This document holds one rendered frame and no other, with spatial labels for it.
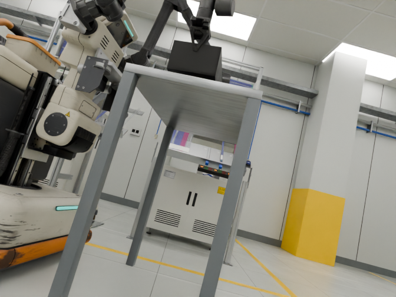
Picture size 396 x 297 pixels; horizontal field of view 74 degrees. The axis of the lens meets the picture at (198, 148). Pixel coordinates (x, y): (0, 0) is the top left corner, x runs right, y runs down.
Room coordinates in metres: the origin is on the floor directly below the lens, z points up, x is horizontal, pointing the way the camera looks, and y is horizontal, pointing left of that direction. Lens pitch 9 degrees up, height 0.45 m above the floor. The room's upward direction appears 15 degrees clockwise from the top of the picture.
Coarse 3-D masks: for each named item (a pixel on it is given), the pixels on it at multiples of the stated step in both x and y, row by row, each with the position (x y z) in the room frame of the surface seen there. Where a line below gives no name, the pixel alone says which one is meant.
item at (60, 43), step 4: (60, 36) 2.48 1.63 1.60; (60, 40) 2.48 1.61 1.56; (64, 40) 2.54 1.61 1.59; (60, 44) 2.50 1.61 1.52; (56, 48) 2.48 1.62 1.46; (60, 48) 2.53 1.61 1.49; (56, 52) 2.49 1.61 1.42; (56, 56) 2.49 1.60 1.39; (60, 176) 2.15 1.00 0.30; (64, 176) 2.22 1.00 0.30; (68, 176) 2.28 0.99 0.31; (72, 176) 2.36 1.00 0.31
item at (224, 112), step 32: (128, 64) 0.81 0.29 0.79; (128, 96) 0.82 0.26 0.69; (160, 96) 0.97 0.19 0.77; (192, 96) 0.88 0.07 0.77; (224, 96) 0.80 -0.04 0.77; (256, 96) 0.75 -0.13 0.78; (192, 128) 1.36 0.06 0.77; (224, 128) 1.19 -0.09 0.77; (96, 160) 0.81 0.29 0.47; (160, 160) 1.46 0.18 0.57; (96, 192) 0.81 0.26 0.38; (224, 224) 0.75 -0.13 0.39; (64, 256) 0.81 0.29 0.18; (128, 256) 1.47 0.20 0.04; (64, 288) 0.81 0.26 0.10
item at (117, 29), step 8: (104, 16) 1.10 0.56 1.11; (104, 24) 1.10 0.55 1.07; (112, 24) 1.12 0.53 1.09; (120, 24) 1.14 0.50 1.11; (128, 24) 1.17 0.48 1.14; (112, 32) 1.16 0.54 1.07; (120, 32) 1.19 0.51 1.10; (128, 32) 1.21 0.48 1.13; (136, 32) 1.24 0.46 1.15; (120, 40) 1.24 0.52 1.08; (128, 40) 1.26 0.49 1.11
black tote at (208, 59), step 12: (180, 48) 0.86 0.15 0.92; (192, 48) 0.85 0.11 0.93; (204, 48) 0.84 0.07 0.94; (216, 48) 0.84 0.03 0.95; (180, 60) 0.85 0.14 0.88; (192, 60) 0.85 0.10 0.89; (204, 60) 0.84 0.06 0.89; (216, 60) 0.84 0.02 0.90; (180, 72) 0.87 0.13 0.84; (192, 72) 0.85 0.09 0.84; (204, 72) 0.84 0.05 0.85; (216, 72) 0.85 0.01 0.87
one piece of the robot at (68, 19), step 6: (66, 6) 0.97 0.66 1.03; (66, 12) 0.97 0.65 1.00; (72, 12) 0.96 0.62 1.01; (60, 18) 0.97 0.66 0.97; (66, 18) 0.97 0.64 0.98; (72, 18) 0.97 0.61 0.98; (78, 18) 0.96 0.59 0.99; (66, 24) 0.99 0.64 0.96; (72, 24) 0.96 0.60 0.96; (78, 24) 0.96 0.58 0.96; (78, 30) 0.99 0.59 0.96; (84, 30) 1.00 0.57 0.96
